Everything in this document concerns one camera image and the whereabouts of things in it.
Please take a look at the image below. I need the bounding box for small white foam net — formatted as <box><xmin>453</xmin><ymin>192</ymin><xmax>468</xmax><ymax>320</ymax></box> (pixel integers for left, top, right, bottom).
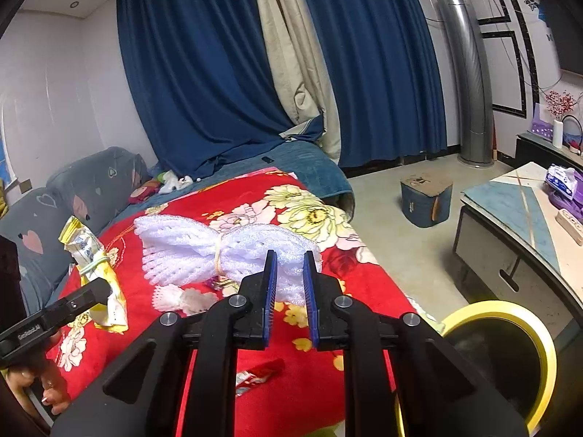
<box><xmin>156</xmin><ymin>284</ymin><xmax>219</xmax><ymax>316</ymax></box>

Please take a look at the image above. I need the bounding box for blue box stool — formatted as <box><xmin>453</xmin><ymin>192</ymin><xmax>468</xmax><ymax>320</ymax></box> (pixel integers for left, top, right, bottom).
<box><xmin>400</xmin><ymin>173</ymin><xmax>455</xmax><ymax>229</ymax></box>

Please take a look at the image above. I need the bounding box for yellow snack wrapper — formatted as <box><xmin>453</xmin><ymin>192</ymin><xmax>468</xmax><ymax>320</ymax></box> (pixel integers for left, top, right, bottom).
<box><xmin>58</xmin><ymin>215</ymin><xmax>128</xmax><ymax>333</ymax></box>

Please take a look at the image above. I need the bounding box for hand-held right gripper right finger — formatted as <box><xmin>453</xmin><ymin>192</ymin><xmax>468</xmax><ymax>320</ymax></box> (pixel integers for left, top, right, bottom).
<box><xmin>303</xmin><ymin>250</ymin><xmax>531</xmax><ymax>437</ymax></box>

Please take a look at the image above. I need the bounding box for yellow rimmed trash bin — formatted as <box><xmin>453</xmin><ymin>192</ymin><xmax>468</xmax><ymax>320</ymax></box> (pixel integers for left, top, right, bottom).
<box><xmin>395</xmin><ymin>300</ymin><xmax>559</xmax><ymax>437</ymax></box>

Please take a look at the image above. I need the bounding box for red floral blanket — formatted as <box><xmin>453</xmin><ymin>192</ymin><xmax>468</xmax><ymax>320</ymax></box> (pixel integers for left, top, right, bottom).
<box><xmin>46</xmin><ymin>168</ymin><xmax>438</xmax><ymax>437</ymax></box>

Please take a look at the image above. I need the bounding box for beige power strip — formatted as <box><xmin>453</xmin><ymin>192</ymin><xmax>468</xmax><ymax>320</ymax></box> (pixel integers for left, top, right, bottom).
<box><xmin>555</xmin><ymin>208</ymin><xmax>583</xmax><ymax>243</ymax></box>

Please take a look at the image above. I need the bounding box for purple card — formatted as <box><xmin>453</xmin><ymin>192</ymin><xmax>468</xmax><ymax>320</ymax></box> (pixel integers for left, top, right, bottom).
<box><xmin>532</xmin><ymin>102</ymin><xmax>554</xmax><ymax>139</ymax></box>

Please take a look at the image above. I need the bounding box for blue bed sheet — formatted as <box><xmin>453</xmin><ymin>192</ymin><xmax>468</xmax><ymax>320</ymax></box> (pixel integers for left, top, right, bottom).
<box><xmin>150</xmin><ymin>139</ymin><xmax>356</xmax><ymax>219</ymax></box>

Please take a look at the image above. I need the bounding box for blue curtain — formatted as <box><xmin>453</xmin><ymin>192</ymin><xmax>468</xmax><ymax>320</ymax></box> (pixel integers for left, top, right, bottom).
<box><xmin>116</xmin><ymin>0</ymin><xmax>326</xmax><ymax>180</ymax></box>
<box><xmin>291</xmin><ymin>0</ymin><xmax>449</xmax><ymax>169</ymax></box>

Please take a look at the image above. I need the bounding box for beige curtain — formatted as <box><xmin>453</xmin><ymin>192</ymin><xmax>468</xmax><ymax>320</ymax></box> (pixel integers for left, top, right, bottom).
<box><xmin>246</xmin><ymin>0</ymin><xmax>342</xmax><ymax>165</ymax></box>

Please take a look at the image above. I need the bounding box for marble top coffee table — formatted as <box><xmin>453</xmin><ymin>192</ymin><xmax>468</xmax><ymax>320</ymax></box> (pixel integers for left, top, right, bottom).
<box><xmin>452</xmin><ymin>160</ymin><xmax>583</xmax><ymax>342</ymax></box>

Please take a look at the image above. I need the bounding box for grey heart print cushion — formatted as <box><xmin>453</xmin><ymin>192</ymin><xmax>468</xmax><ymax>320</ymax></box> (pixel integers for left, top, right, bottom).
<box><xmin>46</xmin><ymin>146</ymin><xmax>151</xmax><ymax>233</ymax></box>
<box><xmin>0</xmin><ymin>186</ymin><xmax>76</xmax><ymax>315</ymax></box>

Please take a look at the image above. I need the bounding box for red tube wrapper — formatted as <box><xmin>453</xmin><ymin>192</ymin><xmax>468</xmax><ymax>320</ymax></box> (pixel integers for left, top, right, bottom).
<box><xmin>234</xmin><ymin>359</ymin><xmax>285</xmax><ymax>398</ymax></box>

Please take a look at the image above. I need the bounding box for black television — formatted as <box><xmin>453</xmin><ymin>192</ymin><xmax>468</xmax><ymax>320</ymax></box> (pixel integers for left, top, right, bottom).
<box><xmin>542</xmin><ymin>0</ymin><xmax>583</xmax><ymax>76</ymax></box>

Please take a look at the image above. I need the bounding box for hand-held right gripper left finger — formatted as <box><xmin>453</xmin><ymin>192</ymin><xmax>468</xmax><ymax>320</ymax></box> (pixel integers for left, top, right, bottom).
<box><xmin>49</xmin><ymin>249</ymin><xmax>278</xmax><ymax>437</ymax></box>

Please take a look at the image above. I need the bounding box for silver standing air conditioner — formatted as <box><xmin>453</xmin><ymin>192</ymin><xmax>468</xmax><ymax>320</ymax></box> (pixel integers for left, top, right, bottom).
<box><xmin>433</xmin><ymin>0</ymin><xmax>496</xmax><ymax>167</ymax></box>

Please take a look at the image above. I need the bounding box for white foam net bundle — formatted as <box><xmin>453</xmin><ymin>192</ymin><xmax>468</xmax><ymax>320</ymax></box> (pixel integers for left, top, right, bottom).
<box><xmin>133</xmin><ymin>215</ymin><xmax>322</xmax><ymax>306</ymax></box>

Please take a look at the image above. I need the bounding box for person's left hand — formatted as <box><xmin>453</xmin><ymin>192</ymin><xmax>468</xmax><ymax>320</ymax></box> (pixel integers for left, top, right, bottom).
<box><xmin>4</xmin><ymin>363</ymin><xmax>72</xmax><ymax>417</ymax></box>

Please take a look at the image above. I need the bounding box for black television stand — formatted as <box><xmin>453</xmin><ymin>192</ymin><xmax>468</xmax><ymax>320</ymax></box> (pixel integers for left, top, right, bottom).
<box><xmin>514</xmin><ymin>132</ymin><xmax>583</xmax><ymax>171</ymax></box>

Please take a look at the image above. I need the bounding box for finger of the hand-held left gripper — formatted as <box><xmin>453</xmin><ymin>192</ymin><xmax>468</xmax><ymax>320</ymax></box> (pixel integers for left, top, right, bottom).
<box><xmin>67</xmin><ymin>277</ymin><xmax>113</xmax><ymax>316</ymax></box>

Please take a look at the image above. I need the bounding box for round wire ornament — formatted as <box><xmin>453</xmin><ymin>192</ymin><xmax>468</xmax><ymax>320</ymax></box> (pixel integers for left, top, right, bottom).
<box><xmin>562</xmin><ymin>114</ymin><xmax>583</xmax><ymax>152</ymax></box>

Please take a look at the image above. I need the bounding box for tissue pack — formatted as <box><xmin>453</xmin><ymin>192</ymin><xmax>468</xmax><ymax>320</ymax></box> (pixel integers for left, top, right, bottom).
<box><xmin>545</xmin><ymin>164</ymin><xmax>579</xmax><ymax>198</ymax></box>

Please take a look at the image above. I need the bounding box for purple box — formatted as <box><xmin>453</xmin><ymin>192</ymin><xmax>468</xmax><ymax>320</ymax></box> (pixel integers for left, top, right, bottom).
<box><xmin>549</xmin><ymin>177</ymin><xmax>583</xmax><ymax>219</ymax></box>

